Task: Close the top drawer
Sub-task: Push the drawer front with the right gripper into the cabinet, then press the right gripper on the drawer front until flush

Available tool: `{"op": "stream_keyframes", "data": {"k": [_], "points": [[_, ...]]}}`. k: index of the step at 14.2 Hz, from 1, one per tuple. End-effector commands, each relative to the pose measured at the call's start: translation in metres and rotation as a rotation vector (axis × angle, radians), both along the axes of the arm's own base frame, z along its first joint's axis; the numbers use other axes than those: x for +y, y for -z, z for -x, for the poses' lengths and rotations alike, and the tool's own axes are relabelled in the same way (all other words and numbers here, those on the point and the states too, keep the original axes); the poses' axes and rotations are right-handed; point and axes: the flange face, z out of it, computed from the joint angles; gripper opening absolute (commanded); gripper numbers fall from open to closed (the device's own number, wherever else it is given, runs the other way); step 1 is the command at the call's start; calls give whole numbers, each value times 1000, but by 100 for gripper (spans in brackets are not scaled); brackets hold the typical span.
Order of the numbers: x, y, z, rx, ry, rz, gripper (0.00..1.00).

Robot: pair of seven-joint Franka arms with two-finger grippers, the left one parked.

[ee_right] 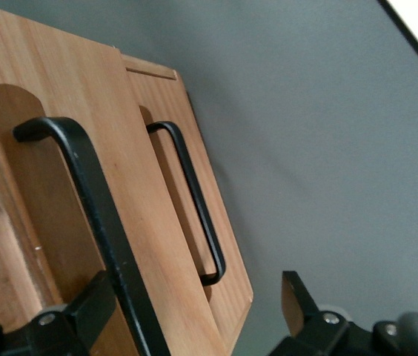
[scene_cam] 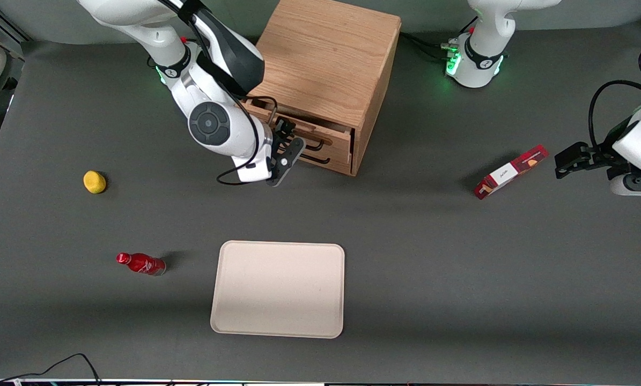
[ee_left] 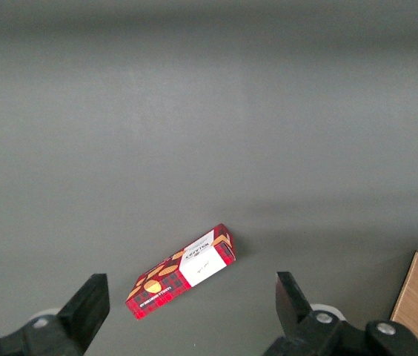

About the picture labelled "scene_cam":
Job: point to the yellow lemon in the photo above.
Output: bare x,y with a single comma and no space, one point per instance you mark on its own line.
94,182

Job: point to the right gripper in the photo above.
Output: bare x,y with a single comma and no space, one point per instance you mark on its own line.
280,138

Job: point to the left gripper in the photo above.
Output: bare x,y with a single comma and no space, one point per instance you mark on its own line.
597,157

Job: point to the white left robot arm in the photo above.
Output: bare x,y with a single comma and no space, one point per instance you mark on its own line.
478,64

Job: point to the oak wooden drawer cabinet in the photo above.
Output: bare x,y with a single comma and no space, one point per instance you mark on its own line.
325,53

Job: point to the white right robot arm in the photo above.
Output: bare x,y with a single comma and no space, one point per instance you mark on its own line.
207,123

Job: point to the red plaid cookie box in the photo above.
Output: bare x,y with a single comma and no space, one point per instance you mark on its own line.
505,172

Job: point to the cream plastic tray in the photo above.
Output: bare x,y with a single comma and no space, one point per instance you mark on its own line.
282,295

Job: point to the red bottle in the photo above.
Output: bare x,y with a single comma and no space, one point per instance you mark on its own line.
140,264

